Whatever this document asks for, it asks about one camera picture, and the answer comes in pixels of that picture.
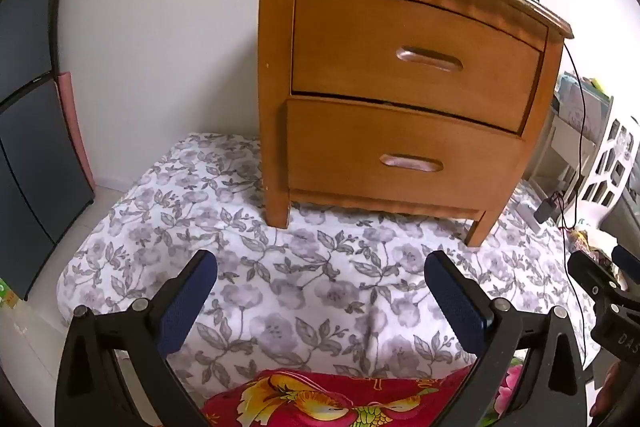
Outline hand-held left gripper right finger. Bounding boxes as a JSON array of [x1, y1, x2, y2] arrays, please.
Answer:
[[424, 250, 587, 427]]

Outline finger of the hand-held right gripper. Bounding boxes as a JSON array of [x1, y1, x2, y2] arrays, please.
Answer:
[[613, 245, 640, 273], [568, 251, 626, 305]]

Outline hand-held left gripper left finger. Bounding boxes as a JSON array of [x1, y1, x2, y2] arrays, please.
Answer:
[[56, 249, 218, 427]]

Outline wooden drawer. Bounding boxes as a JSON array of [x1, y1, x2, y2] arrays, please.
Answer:
[[286, 97, 526, 210], [291, 0, 549, 135]]

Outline person's right hand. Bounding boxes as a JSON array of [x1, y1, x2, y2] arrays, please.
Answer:
[[590, 362, 623, 418]]

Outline black power adapter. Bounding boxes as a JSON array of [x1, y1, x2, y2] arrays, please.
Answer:
[[534, 199, 556, 224]]

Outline white power strip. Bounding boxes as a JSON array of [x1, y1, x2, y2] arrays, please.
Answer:
[[517, 202, 543, 233]]

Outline white cutout rack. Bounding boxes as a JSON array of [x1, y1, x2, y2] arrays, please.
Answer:
[[580, 117, 640, 208]]

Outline white shelf stand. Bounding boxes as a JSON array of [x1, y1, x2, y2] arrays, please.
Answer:
[[530, 112, 586, 192]]

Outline grey floral quilt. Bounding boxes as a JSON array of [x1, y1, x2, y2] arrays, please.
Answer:
[[56, 132, 601, 400]]

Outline grey paper folder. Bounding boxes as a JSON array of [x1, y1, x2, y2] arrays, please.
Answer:
[[552, 72, 613, 148]]

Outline red floral blanket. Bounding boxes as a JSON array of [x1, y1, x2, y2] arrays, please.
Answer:
[[200, 357, 526, 427]]

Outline green printed paper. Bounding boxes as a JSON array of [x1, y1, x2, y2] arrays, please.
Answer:
[[0, 279, 18, 310]]

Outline pink board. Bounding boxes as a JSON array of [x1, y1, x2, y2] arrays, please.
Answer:
[[56, 72, 96, 202]]

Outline dark cabinet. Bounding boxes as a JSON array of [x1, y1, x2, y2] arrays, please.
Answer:
[[0, 0, 96, 303]]

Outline wooden nightstand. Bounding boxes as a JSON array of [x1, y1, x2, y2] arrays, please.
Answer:
[[251, 0, 575, 248]]

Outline black charging cable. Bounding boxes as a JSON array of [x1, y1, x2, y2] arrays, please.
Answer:
[[470, 0, 593, 358]]

